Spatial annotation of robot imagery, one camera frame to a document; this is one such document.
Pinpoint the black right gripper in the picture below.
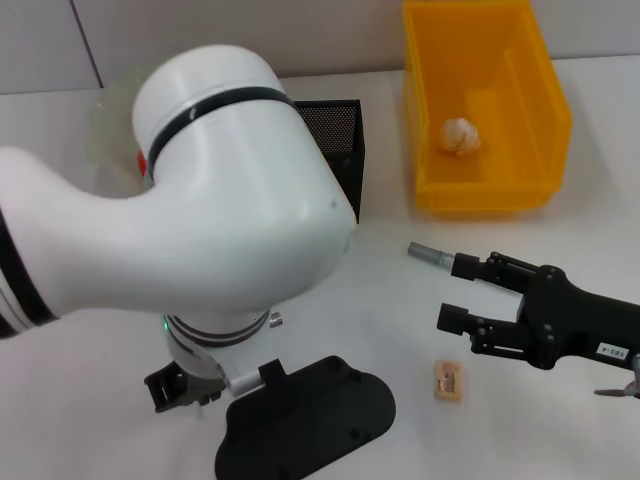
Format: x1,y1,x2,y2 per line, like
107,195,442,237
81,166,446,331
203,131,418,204
436,251,640,371

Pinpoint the paper ball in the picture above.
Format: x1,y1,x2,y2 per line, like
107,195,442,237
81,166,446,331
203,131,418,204
438,117,482,158

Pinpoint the silver marker pen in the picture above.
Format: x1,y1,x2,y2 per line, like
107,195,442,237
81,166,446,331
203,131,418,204
407,241,456,269

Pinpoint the beige eraser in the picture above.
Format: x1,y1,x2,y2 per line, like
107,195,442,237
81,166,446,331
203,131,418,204
432,358,466,401

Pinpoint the black mesh pen holder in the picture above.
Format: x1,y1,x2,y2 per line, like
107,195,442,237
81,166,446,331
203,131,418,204
292,98,367,226

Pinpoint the translucent wavy fruit plate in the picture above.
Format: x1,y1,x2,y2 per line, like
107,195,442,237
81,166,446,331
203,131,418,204
88,64,151,196

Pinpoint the yellow plastic bin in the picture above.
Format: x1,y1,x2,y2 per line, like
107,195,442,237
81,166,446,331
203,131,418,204
402,0,574,212

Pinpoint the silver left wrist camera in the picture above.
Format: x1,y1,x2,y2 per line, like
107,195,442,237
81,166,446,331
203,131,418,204
213,354,397,480

